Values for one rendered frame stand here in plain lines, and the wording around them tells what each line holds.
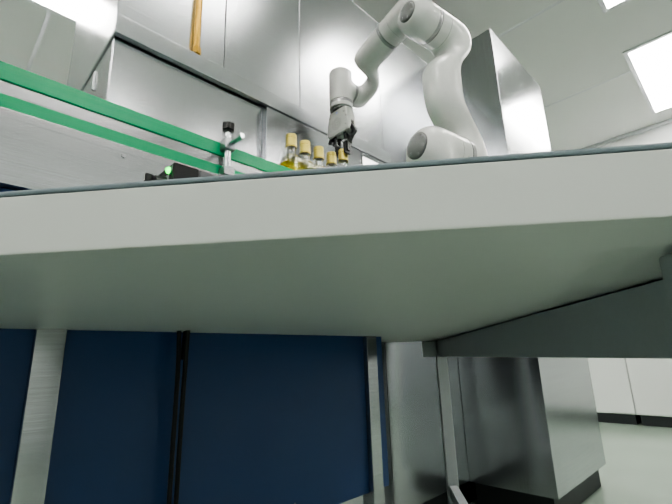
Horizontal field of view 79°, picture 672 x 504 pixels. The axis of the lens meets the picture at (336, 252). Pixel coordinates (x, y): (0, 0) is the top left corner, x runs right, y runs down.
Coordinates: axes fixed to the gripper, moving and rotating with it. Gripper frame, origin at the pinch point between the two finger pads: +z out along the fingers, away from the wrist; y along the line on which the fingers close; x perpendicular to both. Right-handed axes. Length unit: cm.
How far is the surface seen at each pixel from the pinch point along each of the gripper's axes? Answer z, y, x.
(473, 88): -64, 10, 91
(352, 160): -6.7, -11.9, 17.9
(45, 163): 39, 15, -85
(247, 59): -29.7, -14.9, -30.3
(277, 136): -3.0, -11.9, -19.6
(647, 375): 94, 14, 366
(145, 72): -7, -15, -62
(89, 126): 29, 14, -80
